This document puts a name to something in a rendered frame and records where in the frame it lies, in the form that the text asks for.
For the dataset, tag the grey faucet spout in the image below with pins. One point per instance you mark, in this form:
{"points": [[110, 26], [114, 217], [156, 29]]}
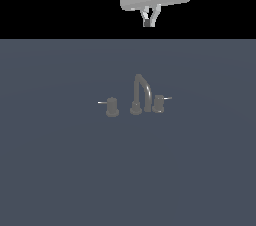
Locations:
{"points": [[141, 95]]}

